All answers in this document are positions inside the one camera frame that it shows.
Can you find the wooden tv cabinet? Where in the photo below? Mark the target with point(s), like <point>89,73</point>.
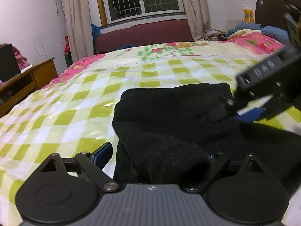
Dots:
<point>22,85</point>

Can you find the maroon sofa cover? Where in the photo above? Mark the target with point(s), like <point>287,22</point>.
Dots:
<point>176,30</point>

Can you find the green checkered bed sheet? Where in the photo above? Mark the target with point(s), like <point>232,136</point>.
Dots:
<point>76,114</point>

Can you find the left beige curtain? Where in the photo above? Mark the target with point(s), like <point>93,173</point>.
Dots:
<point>78,24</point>

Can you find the dark wooden headboard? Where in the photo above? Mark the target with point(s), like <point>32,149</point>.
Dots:
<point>271,13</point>

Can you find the right beige curtain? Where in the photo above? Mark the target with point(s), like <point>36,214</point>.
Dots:
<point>198,16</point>

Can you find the pink floral cloth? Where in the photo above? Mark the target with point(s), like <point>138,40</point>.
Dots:
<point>21,60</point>

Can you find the beige curtain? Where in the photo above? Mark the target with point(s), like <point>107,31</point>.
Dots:
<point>198,16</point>
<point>78,24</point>

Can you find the blue pillow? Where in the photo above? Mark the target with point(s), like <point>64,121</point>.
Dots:
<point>273,32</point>

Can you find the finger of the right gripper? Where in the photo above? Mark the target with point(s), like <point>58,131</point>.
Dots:
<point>222,111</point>
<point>250,115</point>

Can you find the red green hanging decoration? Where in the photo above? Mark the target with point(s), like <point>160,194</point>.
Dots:
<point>67,53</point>

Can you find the blue cloth by window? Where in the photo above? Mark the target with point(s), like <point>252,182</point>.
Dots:
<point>96,31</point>

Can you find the black pants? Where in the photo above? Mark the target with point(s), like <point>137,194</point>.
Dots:
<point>165,137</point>

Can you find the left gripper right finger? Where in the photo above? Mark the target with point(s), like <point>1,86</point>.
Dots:
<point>220,161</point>

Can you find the yellow plastic bag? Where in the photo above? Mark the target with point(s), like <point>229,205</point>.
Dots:
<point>248,14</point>

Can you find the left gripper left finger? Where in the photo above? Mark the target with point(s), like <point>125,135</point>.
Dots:
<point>91,165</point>

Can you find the black television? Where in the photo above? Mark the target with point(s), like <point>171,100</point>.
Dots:
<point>8,63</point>

